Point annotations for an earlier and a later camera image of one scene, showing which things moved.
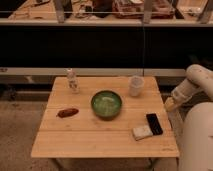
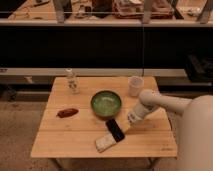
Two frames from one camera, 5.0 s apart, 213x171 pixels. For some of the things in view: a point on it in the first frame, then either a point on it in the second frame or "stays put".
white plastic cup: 136,84 stays put
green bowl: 106,104 stays put
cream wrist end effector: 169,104 -> 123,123
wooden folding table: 104,119 stays put
